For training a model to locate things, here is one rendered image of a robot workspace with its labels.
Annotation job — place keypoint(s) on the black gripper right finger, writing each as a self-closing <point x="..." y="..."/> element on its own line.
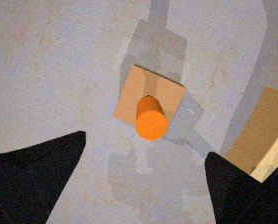
<point x="238" y="198"/>

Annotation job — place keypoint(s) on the orange cylinder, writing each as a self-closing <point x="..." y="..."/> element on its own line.
<point x="150" y="122"/>

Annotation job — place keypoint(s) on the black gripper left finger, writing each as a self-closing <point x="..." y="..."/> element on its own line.
<point x="32" y="178"/>

